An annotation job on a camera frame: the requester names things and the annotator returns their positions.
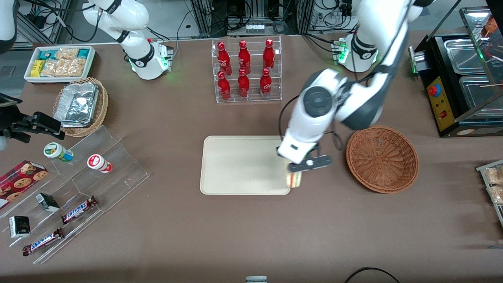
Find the snickers bar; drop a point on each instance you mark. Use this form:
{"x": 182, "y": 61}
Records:
{"x": 43, "y": 241}
{"x": 78, "y": 209}

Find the light wicker basket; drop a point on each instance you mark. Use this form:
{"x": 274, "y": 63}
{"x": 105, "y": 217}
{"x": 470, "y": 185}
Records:
{"x": 103, "y": 102}

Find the clear acrylic bottle rack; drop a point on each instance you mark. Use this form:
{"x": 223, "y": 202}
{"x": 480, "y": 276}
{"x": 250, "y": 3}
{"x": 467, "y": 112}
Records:
{"x": 254, "y": 99}

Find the cream rectangular tray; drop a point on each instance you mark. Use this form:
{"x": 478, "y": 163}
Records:
{"x": 235, "y": 165}

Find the red cookie box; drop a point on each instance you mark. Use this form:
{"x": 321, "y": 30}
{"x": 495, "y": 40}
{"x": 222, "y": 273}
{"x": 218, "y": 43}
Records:
{"x": 19, "y": 181}

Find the aluminium frame rack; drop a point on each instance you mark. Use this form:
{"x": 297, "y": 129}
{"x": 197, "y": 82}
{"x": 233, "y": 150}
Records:
{"x": 204, "y": 17}

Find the green label yogurt bottle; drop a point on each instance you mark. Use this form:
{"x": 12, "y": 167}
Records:
{"x": 55, "y": 150}

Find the grey device edge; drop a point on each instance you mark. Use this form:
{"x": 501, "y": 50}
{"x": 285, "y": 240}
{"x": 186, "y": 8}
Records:
{"x": 256, "y": 279}

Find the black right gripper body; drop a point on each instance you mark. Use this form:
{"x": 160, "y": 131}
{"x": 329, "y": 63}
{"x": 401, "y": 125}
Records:
{"x": 16, "y": 126}

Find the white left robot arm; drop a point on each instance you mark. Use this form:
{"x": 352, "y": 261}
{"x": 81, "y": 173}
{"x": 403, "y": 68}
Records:
{"x": 310, "y": 125}

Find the clear acrylic stepped display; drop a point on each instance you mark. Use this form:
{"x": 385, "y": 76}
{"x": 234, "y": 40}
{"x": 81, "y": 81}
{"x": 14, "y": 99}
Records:
{"x": 125, "y": 177}

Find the small black box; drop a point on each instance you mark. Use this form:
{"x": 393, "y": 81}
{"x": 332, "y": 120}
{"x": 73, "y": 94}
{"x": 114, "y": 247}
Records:
{"x": 19, "y": 226}
{"x": 47, "y": 202}

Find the red emergency stop knob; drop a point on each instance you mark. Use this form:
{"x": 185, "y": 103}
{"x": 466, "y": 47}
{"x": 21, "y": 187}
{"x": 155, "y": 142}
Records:
{"x": 433, "y": 90}

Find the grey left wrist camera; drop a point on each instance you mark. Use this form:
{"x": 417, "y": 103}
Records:
{"x": 314, "y": 163}

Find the fried skewer snack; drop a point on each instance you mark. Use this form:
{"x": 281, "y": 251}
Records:
{"x": 489, "y": 26}

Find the white snack bin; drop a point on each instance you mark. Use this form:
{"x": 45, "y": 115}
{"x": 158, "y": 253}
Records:
{"x": 28, "y": 74}

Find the steel warmer pan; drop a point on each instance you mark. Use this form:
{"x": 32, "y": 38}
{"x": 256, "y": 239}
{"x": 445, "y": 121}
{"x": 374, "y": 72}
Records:
{"x": 481, "y": 94}
{"x": 465, "y": 55}

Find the round brown wicker basket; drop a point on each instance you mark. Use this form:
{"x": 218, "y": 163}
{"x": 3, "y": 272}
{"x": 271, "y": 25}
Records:
{"x": 381, "y": 159}

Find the red cola bottle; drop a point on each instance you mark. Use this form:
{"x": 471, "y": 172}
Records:
{"x": 266, "y": 84}
{"x": 244, "y": 59}
{"x": 224, "y": 59}
{"x": 268, "y": 57}
{"x": 243, "y": 86}
{"x": 224, "y": 88}

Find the black food warmer cabinet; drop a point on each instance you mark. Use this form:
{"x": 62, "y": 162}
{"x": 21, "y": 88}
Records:
{"x": 434, "y": 47}

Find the clear pastry bag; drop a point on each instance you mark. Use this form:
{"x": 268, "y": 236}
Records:
{"x": 494, "y": 175}
{"x": 496, "y": 194}

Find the red label yogurt bottle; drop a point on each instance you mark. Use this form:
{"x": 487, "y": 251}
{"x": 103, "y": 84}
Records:
{"x": 96, "y": 162}

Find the teal snack packet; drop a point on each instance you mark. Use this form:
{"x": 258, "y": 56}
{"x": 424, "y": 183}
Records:
{"x": 46, "y": 54}
{"x": 83, "y": 52}

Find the white power strip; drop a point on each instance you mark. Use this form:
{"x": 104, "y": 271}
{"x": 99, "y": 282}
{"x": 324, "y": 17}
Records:
{"x": 255, "y": 28}

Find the clear cracker bag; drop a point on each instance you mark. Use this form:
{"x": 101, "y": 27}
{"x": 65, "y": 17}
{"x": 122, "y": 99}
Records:
{"x": 67, "y": 53}
{"x": 74, "y": 67}
{"x": 53, "y": 69}

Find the metal snack tray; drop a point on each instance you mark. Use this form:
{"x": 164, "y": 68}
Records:
{"x": 481, "y": 168}

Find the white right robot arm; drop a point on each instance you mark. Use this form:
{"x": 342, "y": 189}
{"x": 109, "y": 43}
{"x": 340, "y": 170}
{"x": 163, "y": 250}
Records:
{"x": 133, "y": 19}

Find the triangular sandwich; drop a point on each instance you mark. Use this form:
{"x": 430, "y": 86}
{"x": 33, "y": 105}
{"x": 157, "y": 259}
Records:
{"x": 294, "y": 181}

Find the yellow snack packet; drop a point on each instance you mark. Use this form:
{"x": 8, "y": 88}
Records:
{"x": 37, "y": 68}

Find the aluminium foil containers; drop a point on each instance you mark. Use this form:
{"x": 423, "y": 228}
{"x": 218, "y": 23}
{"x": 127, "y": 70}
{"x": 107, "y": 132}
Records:
{"x": 76, "y": 104}

